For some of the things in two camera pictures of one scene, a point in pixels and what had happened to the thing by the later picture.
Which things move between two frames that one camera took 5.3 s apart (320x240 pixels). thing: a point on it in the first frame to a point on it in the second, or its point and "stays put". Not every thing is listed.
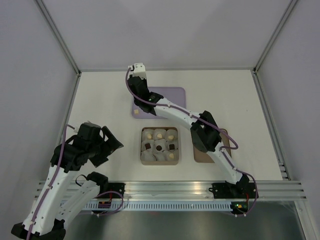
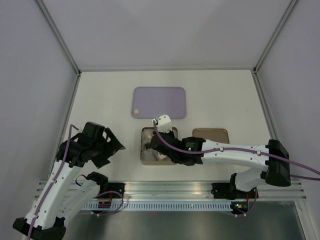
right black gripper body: x=144 y=82 to x=171 y=134
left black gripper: x=112 y=143 stays put
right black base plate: x=234 y=190 stays put
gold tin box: x=159 y=146 stays put
